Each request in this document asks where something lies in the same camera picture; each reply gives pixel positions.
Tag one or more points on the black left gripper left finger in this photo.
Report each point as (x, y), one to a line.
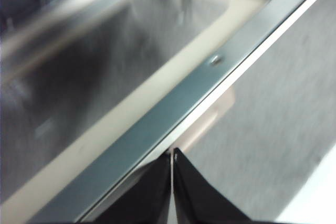
(147, 197)

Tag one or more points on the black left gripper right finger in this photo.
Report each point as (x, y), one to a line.
(199, 197)

